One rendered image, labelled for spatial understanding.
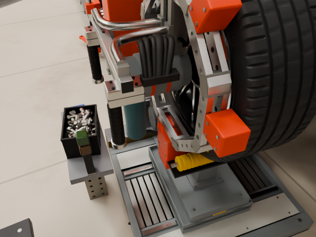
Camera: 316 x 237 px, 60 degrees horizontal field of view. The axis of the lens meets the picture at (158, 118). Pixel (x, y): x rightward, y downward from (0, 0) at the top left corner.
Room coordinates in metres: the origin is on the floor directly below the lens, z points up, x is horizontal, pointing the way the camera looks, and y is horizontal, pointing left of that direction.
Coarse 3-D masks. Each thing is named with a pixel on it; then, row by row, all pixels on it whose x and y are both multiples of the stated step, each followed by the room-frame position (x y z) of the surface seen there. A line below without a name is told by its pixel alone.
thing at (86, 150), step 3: (81, 147) 0.65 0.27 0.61; (84, 147) 0.65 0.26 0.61; (87, 147) 0.65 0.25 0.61; (90, 147) 0.66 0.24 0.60; (81, 150) 0.64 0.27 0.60; (84, 150) 0.65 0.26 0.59; (87, 150) 0.65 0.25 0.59; (90, 150) 0.65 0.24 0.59; (81, 153) 0.64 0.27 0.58; (84, 153) 0.65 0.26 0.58; (87, 153) 0.65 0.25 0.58
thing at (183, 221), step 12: (156, 156) 1.00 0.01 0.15; (156, 168) 0.93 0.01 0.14; (168, 180) 0.84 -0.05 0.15; (168, 192) 0.76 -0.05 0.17; (180, 204) 0.71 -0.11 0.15; (180, 216) 0.64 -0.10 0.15; (216, 216) 0.64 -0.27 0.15; (228, 216) 0.66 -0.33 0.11; (180, 228) 0.61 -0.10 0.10; (192, 228) 0.60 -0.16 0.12
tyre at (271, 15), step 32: (256, 0) 0.63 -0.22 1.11; (288, 0) 0.65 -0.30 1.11; (256, 32) 0.57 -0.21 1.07; (288, 32) 0.59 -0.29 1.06; (256, 64) 0.53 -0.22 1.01; (288, 64) 0.55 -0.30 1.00; (256, 96) 0.50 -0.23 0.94; (288, 96) 0.53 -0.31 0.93; (256, 128) 0.49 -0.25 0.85; (288, 128) 0.53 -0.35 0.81; (224, 160) 0.54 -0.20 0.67
